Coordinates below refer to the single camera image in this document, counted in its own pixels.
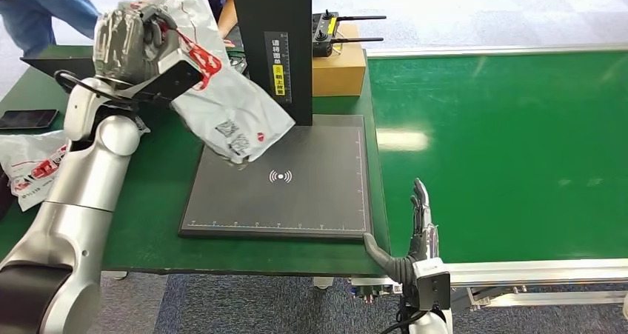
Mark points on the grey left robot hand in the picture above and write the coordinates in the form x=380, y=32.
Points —
x=122, y=47

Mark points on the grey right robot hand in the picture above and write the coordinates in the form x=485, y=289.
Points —
x=422, y=243

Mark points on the grey poly mailer package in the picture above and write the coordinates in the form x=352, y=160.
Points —
x=230, y=106
x=29, y=160

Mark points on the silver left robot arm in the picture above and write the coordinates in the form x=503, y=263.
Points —
x=78, y=199

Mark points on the person's left forearm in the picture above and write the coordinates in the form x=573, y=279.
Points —
x=228, y=13

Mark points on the green conveyor belt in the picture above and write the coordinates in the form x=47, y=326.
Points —
x=515, y=150

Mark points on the brown cardboard box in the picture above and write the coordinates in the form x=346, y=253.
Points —
x=338, y=71

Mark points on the dark grey laptop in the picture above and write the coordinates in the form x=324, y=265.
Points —
x=59, y=67

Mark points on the person in jeans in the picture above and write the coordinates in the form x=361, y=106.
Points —
x=44, y=8

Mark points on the black smartphone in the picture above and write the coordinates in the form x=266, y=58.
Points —
x=27, y=119

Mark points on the black scanner column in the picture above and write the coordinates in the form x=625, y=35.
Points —
x=270, y=8

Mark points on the green table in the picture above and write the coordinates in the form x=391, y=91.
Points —
x=147, y=214

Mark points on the black remote controller with antennas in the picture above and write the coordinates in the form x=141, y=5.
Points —
x=321, y=37

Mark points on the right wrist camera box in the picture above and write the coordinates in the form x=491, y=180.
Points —
x=433, y=285

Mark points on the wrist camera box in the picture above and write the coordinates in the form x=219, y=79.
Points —
x=433, y=285
x=176, y=81

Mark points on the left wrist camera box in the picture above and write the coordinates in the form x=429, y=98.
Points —
x=176, y=81

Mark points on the dark scanner base plate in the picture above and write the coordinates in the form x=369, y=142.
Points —
x=294, y=199

